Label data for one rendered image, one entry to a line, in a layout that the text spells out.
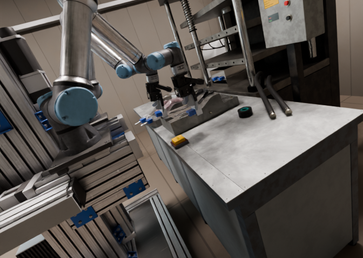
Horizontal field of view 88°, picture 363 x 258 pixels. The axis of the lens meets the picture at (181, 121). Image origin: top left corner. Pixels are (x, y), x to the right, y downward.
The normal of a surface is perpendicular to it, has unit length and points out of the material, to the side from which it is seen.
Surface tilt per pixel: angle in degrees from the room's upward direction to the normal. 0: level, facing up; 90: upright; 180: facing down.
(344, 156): 90
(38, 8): 90
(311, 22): 90
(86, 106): 97
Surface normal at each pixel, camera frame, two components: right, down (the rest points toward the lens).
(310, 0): 0.37, 0.21
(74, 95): 0.70, 0.14
